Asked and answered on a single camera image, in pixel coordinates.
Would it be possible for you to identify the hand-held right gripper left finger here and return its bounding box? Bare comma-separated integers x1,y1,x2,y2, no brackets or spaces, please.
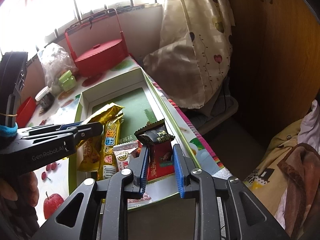
32,144,150,240

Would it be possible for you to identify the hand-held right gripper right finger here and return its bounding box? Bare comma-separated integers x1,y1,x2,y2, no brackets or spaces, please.
172,144,290,240

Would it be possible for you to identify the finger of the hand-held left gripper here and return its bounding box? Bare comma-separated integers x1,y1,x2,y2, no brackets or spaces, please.
19,121,86,134
21,122,104,141

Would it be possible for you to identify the black red candy packet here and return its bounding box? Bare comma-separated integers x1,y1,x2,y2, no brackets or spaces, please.
134,119,176,181

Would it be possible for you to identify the white red patterned packet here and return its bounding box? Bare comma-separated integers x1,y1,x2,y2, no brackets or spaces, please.
113,141,140,173

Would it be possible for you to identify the long gold snack packet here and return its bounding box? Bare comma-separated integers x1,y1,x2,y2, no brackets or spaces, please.
81,102,125,130

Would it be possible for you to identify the gold packet with red label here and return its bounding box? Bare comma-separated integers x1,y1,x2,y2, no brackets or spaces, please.
77,134,103,172

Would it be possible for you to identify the yellow cartoon snack packet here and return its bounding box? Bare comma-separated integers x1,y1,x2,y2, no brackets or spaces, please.
99,119,122,180

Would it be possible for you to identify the small clear white packet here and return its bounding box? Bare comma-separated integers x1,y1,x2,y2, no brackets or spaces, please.
127,192,153,205

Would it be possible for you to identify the green cardboard box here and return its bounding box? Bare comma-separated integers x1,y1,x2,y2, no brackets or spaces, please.
75,66,203,209

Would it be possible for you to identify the person's left hand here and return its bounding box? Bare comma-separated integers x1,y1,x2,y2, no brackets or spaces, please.
0,171,40,208

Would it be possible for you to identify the clear jar with dark contents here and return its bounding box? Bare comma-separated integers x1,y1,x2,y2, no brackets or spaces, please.
35,86,55,110

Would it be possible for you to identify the red oval bowl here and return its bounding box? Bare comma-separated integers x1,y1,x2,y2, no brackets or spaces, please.
15,96,37,128

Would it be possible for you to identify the white foam sheet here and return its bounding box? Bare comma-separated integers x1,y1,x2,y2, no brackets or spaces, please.
216,169,232,180

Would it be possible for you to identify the grey plastic seat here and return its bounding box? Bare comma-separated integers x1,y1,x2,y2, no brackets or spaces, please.
186,77,239,137

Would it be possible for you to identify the clear plastic bag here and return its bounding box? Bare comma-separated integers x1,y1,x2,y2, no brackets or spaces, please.
37,42,78,93

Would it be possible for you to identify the yellow printed blanket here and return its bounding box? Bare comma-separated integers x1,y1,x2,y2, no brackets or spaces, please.
244,119,309,220

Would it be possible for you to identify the cream patterned curtain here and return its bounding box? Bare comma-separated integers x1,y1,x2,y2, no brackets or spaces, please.
143,0,237,109

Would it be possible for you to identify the white cloth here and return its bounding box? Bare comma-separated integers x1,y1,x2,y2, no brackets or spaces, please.
297,100,320,153

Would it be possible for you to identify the wooden cabinet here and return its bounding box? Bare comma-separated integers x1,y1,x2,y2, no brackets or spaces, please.
225,0,320,155

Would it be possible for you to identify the red carrier basket with handle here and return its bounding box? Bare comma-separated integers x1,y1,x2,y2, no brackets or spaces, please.
64,8,129,78

